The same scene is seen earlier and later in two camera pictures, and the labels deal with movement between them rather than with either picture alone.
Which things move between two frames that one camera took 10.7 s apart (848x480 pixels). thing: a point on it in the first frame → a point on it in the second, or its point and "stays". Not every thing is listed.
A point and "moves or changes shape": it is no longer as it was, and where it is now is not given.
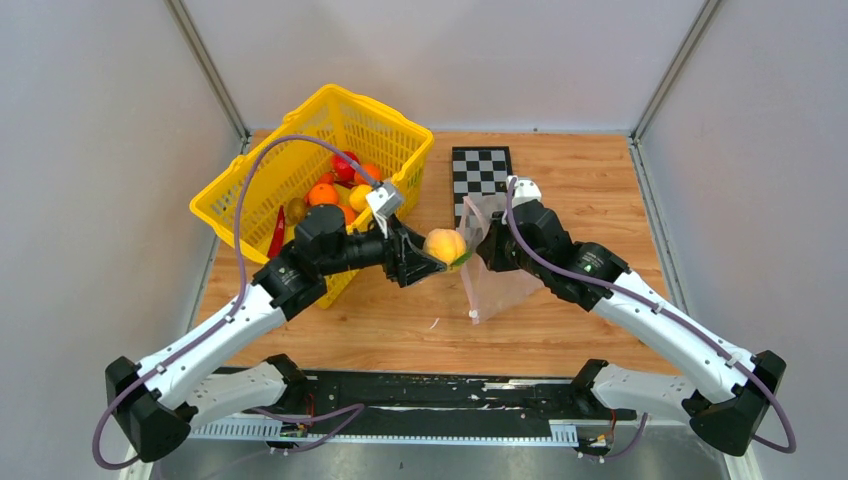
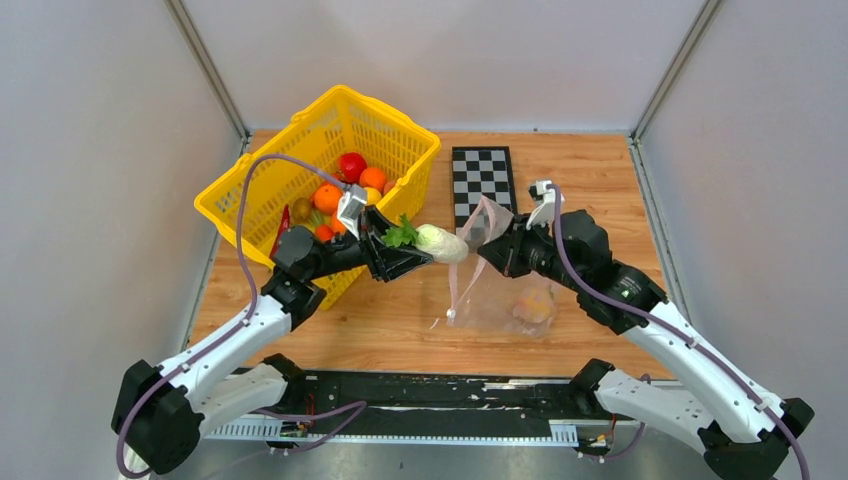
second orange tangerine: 322,194 stays
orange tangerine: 372,170 stays
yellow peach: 447,245 → 534,304
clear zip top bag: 488,291 moves or changes shape
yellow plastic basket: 338,149 stays
